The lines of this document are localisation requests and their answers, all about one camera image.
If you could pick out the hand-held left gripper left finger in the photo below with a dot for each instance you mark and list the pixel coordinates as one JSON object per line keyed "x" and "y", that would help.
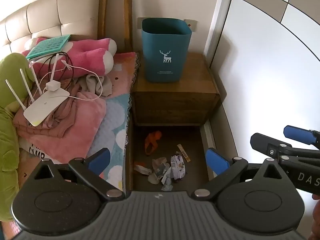
{"x": 98, "y": 161}

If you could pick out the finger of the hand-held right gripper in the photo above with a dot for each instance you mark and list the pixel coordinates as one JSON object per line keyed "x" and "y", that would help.
{"x": 262, "y": 142}
{"x": 297, "y": 133}

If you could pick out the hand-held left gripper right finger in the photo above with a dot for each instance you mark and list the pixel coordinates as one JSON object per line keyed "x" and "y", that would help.
{"x": 216, "y": 161}

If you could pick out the orange plastic bag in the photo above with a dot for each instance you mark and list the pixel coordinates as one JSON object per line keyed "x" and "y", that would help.
{"x": 150, "y": 140}

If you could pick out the grey paper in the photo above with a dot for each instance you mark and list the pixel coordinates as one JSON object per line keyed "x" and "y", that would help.
{"x": 160, "y": 165}

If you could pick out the teal plastic bin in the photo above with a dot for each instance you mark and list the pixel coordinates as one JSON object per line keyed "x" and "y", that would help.
{"x": 165, "y": 45}

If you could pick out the brown strip wrapper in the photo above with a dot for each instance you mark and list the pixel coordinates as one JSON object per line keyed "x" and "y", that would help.
{"x": 183, "y": 152}

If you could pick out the purple white crumpled wrapper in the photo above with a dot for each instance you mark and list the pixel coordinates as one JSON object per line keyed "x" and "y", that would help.
{"x": 178, "y": 165}

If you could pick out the pink folded blanket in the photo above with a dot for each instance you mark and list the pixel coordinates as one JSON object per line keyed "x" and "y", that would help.
{"x": 82, "y": 125}

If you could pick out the orange white wrapper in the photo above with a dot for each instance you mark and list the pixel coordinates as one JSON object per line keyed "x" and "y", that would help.
{"x": 142, "y": 168}

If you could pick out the colourful printed bed blanket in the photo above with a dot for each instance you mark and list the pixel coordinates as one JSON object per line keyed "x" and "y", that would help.
{"x": 117, "y": 120}

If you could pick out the mauve cloth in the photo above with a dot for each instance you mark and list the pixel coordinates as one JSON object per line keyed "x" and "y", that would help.
{"x": 65, "y": 120}

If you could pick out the blue white crumpled wrapper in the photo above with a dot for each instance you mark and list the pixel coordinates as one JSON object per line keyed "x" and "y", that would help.
{"x": 167, "y": 183}

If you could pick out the beige crumpled scrap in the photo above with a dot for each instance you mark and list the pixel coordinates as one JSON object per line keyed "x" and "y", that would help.
{"x": 152, "y": 179}

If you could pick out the white cloth black letters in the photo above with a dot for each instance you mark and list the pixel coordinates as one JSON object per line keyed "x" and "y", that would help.
{"x": 32, "y": 151}

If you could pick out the wooden nightstand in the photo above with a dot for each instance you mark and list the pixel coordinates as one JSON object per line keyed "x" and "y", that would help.
{"x": 175, "y": 100}

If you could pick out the beige grey cloth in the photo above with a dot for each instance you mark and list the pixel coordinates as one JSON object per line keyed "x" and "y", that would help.
{"x": 107, "y": 87}

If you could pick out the white wardrobe sliding door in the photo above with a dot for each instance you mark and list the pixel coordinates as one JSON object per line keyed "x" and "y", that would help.
{"x": 262, "y": 67}

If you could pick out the white router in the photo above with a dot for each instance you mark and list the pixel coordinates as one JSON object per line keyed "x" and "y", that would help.
{"x": 45, "y": 107}

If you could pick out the green plush toy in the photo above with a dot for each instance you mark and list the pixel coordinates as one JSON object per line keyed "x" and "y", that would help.
{"x": 10, "y": 142}

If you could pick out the pink plush toy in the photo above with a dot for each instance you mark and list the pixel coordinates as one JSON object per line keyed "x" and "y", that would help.
{"x": 87, "y": 55}

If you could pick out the teal grid book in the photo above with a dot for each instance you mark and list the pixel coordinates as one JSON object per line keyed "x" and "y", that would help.
{"x": 48, "y": 46}

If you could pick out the beige padded headboard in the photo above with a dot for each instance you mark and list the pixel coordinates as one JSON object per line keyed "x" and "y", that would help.
{"x": 42, "y": 17}

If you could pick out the wooden bed side rail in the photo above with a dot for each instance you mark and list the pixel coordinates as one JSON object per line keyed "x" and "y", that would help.
{"x": 128, "y": 155}

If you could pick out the beige wall socket plate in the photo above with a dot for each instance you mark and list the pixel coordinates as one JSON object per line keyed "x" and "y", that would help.
{"x": 139, "y": 22}

